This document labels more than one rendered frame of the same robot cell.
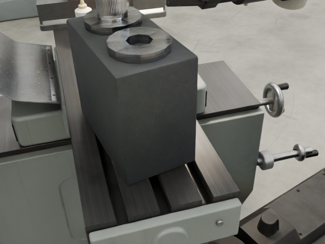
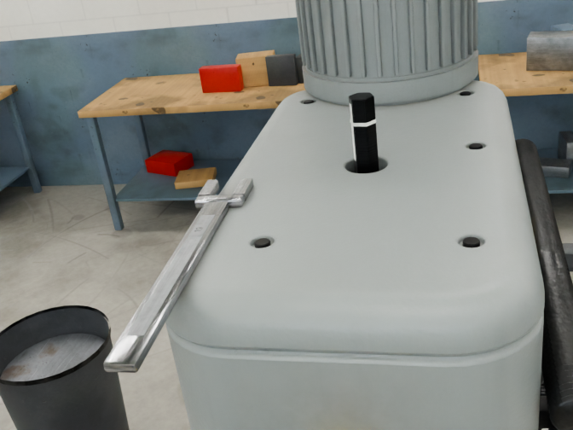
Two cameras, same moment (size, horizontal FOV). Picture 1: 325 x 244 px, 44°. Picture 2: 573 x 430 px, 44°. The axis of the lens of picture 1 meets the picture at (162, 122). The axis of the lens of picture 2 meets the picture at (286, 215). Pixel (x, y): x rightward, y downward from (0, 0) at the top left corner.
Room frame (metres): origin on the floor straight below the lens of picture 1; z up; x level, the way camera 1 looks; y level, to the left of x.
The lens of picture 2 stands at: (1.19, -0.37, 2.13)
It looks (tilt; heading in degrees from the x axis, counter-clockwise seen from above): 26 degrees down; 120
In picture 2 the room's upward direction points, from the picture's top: 8 degrees counter-clockwise
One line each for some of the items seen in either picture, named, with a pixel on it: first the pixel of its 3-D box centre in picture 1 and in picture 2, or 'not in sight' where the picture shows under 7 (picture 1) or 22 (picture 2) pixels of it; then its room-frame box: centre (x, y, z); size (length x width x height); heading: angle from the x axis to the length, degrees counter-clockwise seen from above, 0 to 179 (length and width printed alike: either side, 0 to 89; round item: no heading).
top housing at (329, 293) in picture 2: not in sight; (373, 236); (0.96, 0.17, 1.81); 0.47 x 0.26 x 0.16; 105
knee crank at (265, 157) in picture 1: (288, 155); not in sight; (0.97, -0.40, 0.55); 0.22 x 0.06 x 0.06; 105
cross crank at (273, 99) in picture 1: (263, 101); not in sight; (1.10, -0.33, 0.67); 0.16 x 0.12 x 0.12; 105
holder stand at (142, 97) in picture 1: (130, 85); not in sight; (0.56, 0.05, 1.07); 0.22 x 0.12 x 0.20; 26
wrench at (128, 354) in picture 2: not in sight; (187, 255); (0.91, -0.03, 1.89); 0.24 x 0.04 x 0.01; 106
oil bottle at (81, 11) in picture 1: (84, 20); not in sight; (0.95, 0.18, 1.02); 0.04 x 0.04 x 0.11
